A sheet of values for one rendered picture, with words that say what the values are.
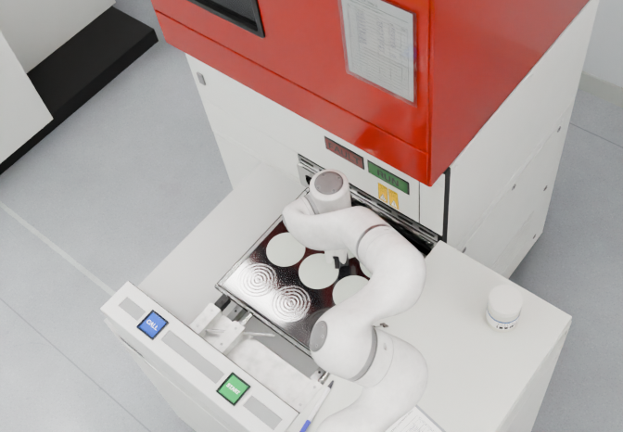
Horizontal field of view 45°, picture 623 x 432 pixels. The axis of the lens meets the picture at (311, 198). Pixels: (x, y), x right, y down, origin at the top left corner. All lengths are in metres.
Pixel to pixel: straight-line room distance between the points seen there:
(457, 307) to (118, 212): 1.88
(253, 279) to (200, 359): 0.26
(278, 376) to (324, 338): 0.57
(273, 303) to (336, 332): 0.63
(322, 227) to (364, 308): 0.30
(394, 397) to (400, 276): 0.20
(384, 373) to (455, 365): 0.43
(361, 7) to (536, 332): 0.82
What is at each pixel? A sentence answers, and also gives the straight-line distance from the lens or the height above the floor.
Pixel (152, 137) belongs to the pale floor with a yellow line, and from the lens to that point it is 3.49.
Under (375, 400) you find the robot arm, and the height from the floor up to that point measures 1.29.
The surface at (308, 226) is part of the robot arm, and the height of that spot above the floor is 1.25.
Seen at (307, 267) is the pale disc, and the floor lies 0.90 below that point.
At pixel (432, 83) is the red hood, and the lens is 1.36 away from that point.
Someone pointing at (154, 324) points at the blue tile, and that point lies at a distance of 1.84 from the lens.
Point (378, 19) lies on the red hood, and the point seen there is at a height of 1.64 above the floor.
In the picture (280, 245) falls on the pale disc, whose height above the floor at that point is 0.90.
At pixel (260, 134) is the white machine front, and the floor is 0.96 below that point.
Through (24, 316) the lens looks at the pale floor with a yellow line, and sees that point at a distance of 3.19.
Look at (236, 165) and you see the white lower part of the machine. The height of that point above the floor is 0.70.
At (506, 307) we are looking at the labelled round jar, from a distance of 1.66.
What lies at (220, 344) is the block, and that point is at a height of 0.91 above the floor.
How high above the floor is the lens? 2.53
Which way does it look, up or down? 55 degrees down
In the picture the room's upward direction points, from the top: 12 degrees counter-clockwise
